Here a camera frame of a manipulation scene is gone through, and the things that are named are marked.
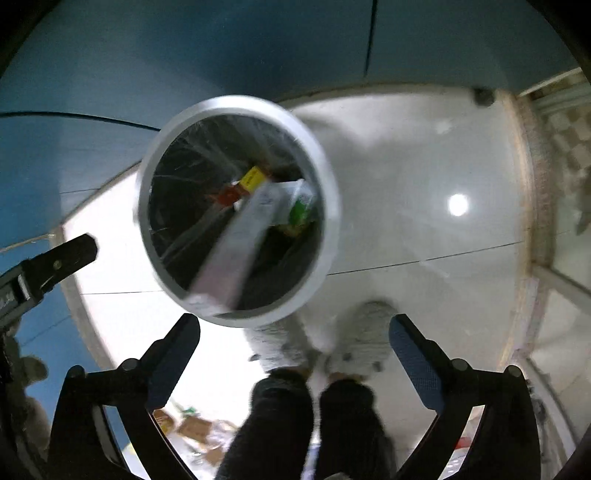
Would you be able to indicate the person's left fuzzy slipper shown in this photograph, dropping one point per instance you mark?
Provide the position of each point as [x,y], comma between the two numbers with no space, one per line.
[281,346]

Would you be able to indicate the person's leg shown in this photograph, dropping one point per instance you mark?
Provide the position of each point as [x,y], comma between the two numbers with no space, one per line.
[272,424]
[351,429]

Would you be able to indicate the person's left leg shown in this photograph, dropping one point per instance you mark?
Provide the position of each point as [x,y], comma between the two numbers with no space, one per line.
[272,424]

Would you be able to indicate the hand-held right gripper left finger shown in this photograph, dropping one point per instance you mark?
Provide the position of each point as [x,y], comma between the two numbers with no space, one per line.
[175,360]

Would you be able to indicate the glass sliding door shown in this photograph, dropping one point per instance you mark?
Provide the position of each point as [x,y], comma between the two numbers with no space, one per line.
[568,277]

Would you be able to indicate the yellow medicine box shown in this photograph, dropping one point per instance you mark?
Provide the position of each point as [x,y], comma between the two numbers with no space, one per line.
[253,179]

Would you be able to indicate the long white toothpaste box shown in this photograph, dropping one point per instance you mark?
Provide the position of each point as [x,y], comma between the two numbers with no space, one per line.
[235,249]

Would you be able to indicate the person's right fuzzy slipper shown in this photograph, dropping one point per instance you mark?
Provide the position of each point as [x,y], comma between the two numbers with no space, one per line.
[364,337]

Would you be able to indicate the brown cardboard pieces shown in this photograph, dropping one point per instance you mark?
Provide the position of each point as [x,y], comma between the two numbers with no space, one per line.
[194,427]

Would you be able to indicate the green white medicine box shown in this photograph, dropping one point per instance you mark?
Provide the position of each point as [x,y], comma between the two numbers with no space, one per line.
[300,214]

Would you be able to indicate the person's right leg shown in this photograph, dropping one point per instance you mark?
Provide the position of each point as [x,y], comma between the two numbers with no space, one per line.
[351,429]

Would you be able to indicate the blue cabinet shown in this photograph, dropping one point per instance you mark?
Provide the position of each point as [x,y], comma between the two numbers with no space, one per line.
[184,55]

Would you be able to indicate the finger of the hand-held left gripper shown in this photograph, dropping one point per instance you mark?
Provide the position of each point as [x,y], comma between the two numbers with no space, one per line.
[64,261]

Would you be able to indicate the person's fuzzy slipper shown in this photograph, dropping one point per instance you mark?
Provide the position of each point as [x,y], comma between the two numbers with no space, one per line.
[281,346]
[364,337]

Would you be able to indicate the black cabinet foot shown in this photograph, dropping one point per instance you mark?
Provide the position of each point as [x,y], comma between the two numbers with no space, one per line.
[483,96]

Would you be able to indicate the round white trash bin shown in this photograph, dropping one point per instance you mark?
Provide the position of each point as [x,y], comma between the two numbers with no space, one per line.
[323,184]

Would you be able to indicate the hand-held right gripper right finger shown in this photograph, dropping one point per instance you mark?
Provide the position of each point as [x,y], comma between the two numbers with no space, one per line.
[415,364]

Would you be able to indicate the small red wrapper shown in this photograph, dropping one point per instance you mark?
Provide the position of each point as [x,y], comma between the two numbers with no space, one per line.
[227,196]

